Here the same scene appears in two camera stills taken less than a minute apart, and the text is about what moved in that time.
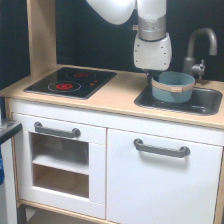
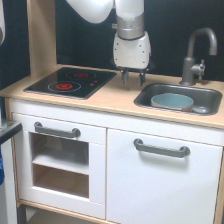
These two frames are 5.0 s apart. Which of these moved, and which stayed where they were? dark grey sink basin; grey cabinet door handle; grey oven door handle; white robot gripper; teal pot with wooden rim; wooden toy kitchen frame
Moved: teal pot with wooden rim; white robot gripper
Stayed: wooden toy kitchen frame; dark grey sink basin; grey oven door handle; grey cabinet door handle
